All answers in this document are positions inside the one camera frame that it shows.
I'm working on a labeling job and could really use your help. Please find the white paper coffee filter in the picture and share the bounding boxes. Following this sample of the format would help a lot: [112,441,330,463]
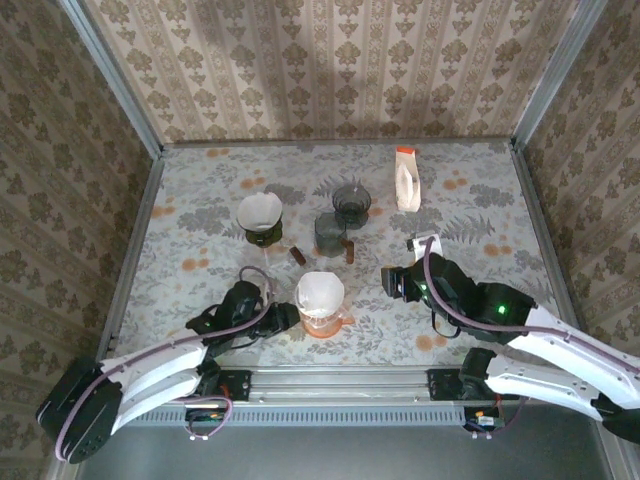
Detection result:
[293,271,346,317]
[236,192,283,232]

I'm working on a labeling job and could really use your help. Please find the clear glass dripper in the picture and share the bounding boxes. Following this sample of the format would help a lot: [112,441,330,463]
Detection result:
[299,299,344,321]

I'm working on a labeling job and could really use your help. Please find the orange glass dripper cup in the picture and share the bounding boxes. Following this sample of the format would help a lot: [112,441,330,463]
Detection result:
[299,307,356,340]

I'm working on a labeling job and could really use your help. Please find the grey glass server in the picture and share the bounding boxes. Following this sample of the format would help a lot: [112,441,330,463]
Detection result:
[313,212,356,265]

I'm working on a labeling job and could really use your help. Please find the grey glass dripper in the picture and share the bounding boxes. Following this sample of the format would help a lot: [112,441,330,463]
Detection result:
[332,183,372,230]

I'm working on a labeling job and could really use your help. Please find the white paper filter stack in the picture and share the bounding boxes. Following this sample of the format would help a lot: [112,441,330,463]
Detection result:
[394,152,422,212]

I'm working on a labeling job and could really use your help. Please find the small electronics board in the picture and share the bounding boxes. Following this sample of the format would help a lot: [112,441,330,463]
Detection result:
[184,407,226,426]
[463,407,507,432]

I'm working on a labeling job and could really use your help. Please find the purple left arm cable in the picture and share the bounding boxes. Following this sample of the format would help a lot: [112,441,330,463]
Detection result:
[53,265,275,464]

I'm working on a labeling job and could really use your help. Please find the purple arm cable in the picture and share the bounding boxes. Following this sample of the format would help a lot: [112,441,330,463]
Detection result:
[422,237,640,374]
[53,265,275,464]

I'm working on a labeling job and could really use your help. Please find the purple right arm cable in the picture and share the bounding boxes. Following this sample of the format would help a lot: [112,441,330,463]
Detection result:
[422,237,640,374]

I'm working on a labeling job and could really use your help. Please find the clear glass server, dark handle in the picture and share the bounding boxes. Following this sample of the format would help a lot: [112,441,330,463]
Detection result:
[249,229,307,274]

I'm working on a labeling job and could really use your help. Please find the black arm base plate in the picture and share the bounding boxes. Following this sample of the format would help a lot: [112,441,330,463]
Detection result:
[427,368,501,402]
[198,368,252,402]

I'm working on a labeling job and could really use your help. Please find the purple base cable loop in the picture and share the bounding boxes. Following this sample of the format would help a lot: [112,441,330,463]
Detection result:
[185,394,235,442]
[472,399,527,441]

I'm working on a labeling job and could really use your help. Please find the aluminium table side rail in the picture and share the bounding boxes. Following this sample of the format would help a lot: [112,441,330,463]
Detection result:
[509,142,579,329]
[95,149,165,371]

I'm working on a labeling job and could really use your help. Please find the aluminium mounting rail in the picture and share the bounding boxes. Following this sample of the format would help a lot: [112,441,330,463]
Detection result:
[79,365,612,407]

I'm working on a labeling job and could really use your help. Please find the slotted grey cable duct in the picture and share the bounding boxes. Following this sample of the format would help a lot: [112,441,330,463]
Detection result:
[142,404,469,427]

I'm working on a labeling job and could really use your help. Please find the aluminium table end rail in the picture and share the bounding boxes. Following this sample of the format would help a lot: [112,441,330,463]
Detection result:
[162,138,516,149]

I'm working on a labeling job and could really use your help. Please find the aluminium corner post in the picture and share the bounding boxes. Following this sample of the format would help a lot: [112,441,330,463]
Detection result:
[510,0,609,151]
[58,0,165,159]

